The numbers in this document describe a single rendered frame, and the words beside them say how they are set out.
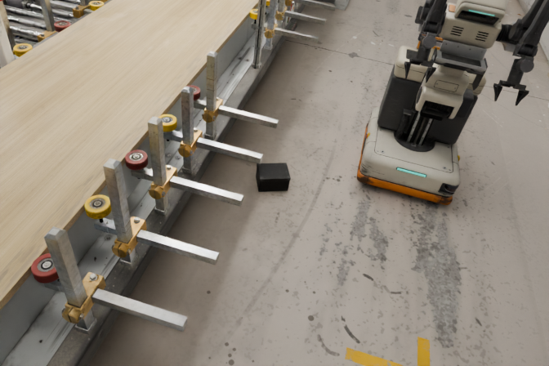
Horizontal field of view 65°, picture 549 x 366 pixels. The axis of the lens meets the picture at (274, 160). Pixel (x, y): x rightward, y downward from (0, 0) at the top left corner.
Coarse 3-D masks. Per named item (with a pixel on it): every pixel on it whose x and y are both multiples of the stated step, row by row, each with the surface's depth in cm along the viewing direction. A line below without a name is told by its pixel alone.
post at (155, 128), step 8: (152, 120) 138; (160, 120) 139; (152, 128) 139; (160, 128) 140; (152, 136) 141; (160, 136) 142; (152, 144) 143; (160, 144) 144; (152, 152) 146; (160, 152) 146; (152, 160) 148; (160, 160) 147; (152, 168) 151; (160, 168) 150; (160, 176) 153; (160, 184) 155; (160, 200) 161; (160, 208) 164
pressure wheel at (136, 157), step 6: (132, 150) 160; (138, 150) 160; (126, 156) 157; (132, 156) 158; (138, 156) 158; (144, 156) 158; (126, 162) 156; (132, 162) 155; (138, 162) 156; (144, 162) 157; (132, 168) 157; (138, 168) 157
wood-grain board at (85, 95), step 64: (128, 0) 262; (192, 0) 273; (256, 0) 285; (64, 64) 200; (128, 64) 207; (192, 64) 214; (0, 128) 162; (64, 128) 166; (128, 128) 170; (0, 192) 139; (64, 192) 142; (0, 256) 122
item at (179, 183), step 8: (144, 168) 162; (136, 176) 162; (144, 176) 162; (152, 176) 160; (176, 184) 159; (184, 184) 159; (192, 184) 159; (200, 184) 160; (192, 192) 160; (200, 192) 158; (208, 192) 157; (216, 192) 157; (224, 192) 158; (224, 200) 158; (232, 200) 157; (240, 200) 156
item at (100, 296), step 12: (60, 288) 124; (96, 300) 123; (108, 300) 122; (120, 300) 123; (132, 300) 123; (132, 312) 122; (144, 312) 121; (156, 312) 121; (168, 312) 121; (168, 324) 120; (180, 324) 119
